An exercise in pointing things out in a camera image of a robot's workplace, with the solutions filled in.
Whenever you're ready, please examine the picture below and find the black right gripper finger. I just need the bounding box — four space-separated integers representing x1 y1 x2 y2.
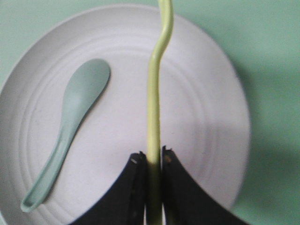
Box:
162 146 247 225

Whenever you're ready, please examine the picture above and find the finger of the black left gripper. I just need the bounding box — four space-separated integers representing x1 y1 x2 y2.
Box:
71 152 147 225

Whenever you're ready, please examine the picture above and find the yellow plastic fork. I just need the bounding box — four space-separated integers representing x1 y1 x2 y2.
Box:
146 0 174 225

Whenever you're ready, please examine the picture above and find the white round plate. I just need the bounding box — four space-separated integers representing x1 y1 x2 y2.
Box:
0 4 250 225

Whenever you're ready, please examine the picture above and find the pale green plastic spoon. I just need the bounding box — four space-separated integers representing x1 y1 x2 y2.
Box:
20 59 111 213

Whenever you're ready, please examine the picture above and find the green plastic tray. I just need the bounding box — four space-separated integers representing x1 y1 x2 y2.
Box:
0 0 300 225

